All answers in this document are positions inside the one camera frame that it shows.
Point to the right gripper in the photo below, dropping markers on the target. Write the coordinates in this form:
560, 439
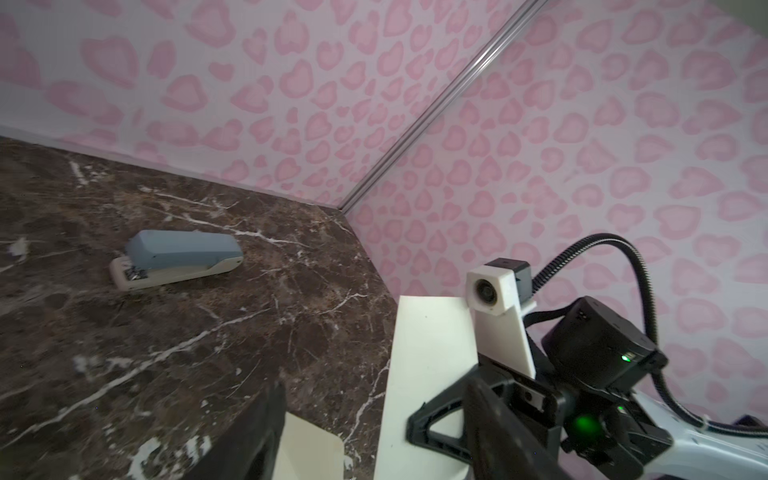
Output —
615, 436

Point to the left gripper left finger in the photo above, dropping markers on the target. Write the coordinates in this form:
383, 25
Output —
248, 449

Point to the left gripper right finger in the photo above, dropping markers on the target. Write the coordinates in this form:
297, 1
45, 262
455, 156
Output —
501, 447

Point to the beige lined letter paper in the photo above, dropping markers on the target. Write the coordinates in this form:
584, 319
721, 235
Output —
433, 347

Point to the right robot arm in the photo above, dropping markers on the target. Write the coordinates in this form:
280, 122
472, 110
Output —
592, 348

